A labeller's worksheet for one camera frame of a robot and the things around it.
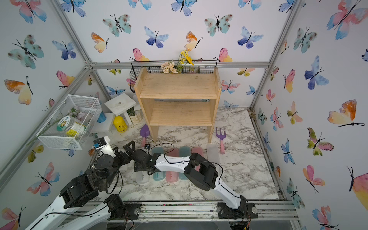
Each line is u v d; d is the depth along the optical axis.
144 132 1.07
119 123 0.96
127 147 0.58
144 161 0.68
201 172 0.52
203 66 0.93
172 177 0.84
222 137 1.02
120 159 0.57
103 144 0.54
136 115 1.05
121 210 0.66
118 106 0.91
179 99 1.22
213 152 0.95
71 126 0.63
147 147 0.82
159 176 0.84
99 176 0.47
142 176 0.83
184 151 0.96
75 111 0.75
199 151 0.96
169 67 0.81
